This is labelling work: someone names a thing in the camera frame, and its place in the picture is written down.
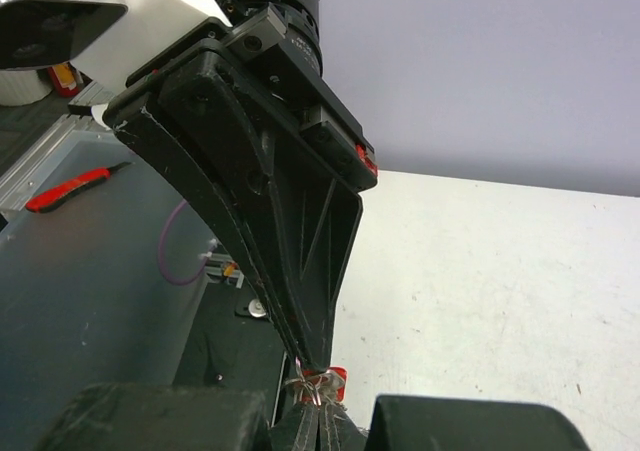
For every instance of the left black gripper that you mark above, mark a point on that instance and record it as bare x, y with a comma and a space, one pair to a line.
234, 152

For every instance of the red key tag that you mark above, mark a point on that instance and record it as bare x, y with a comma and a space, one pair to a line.
333, 384

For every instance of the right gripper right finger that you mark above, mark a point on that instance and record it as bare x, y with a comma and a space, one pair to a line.
423, 423

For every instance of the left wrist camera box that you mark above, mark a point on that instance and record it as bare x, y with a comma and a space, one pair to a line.
107, 40

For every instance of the aluminium frame rail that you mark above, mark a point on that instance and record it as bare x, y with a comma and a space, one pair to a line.
31, 133

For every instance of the white ribbed bucket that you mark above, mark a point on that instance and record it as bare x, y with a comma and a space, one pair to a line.
20, 88

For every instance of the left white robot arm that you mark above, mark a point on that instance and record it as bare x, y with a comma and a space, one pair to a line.
280, 1

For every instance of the red handled tool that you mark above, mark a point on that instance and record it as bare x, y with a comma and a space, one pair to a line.
52, 199

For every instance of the silver keyring with red tag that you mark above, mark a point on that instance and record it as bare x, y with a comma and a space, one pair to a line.
304, 387

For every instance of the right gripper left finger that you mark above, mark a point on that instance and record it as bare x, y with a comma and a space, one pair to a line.
125, 416

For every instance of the red fire extinguisher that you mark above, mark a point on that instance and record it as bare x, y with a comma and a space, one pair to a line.
63, 79

